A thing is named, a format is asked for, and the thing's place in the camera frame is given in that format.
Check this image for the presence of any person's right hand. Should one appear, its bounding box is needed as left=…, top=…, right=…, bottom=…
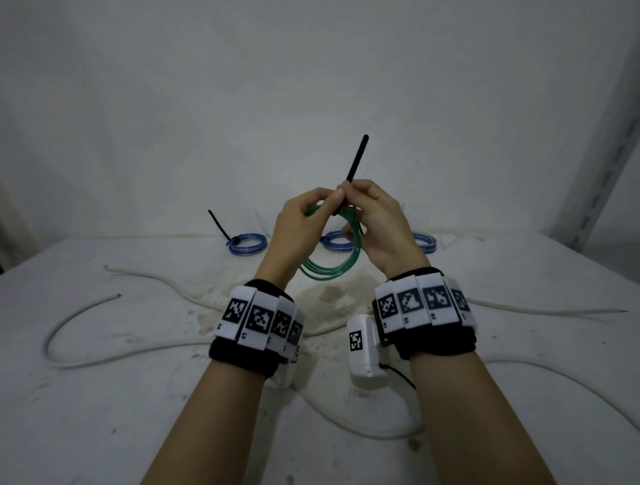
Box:
left=335, top=179, right=432, bottom=279

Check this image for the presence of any person's left hand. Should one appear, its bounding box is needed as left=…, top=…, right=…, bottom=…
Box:
left=255, top=187, right=347, bottom=289

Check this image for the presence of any blue tube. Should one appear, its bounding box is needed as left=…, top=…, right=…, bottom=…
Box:
left=319, top=231, right=351, bottom=252

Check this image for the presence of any green tube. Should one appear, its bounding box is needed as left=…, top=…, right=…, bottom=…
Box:
left=299, top=202, right=363, bottom=282

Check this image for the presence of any long black cable tie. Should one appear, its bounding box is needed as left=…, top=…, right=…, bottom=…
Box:
left=332, top=133, right=370, bottom=216

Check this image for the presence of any white tube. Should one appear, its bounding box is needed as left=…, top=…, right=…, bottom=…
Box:
left=43, top=293, right=123, bottom=368
left=49, top=264, right=640, bottom=440

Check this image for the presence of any person's left forearm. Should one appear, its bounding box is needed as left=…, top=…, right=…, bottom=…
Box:
left=142, top=359, right=266, bottom=485

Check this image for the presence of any person's right forearm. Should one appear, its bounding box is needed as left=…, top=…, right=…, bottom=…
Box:
left=409, top=352, right=556, bottom=485

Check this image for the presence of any right black marker wristband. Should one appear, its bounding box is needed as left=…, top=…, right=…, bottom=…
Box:
left=372, top=267, right=479, bottom=360

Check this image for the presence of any black marker wristband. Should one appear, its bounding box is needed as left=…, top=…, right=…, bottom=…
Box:
left=372, top=267, right=479, bottom=360
left=209, top=279, right=306, bottom=378

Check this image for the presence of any left black marker wristband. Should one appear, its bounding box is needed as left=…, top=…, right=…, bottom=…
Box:
left=209, top=279, right=306, bottom=378

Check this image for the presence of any white perforated shelf upright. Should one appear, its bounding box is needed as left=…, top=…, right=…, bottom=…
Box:
left=549, top=65, right=640, bottom=250

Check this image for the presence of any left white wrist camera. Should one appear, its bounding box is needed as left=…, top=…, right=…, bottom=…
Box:
left=277, top=344, right=301, bottom=388

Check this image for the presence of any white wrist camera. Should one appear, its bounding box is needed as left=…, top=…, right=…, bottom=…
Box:
left=346, top=314, right=389, bottom=388
left=277, top=344, right=301, bottom=388

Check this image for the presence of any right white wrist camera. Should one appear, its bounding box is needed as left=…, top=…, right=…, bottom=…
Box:
left=346, top=314, right=389, bottom=388

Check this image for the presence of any right black camera cord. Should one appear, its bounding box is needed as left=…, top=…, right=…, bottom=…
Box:
left=379, top=363, right=417, bottom=390

